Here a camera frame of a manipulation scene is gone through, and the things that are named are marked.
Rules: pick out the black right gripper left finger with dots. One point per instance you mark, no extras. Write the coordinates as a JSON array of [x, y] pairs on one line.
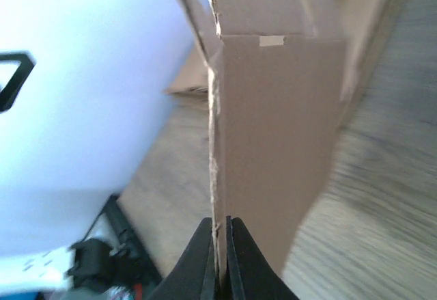
[[193, 276]]

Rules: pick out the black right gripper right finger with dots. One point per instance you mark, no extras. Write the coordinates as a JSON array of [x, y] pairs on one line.
[[249, 274]]

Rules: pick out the brown cardboard box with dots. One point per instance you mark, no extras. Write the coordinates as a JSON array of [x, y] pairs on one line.
[[280, 76]]

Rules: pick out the stack of flat cardboard blanks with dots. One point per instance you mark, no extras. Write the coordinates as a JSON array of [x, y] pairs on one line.
[[197, 82]]

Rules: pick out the black aluminium frame rail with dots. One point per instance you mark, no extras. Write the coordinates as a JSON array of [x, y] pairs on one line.
[[123, 231]]

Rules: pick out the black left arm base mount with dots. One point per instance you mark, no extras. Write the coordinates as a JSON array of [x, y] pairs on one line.
[[98, 267]]

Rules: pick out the black left corner frame post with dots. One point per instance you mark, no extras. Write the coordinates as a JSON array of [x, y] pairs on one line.
[[17, 80]]

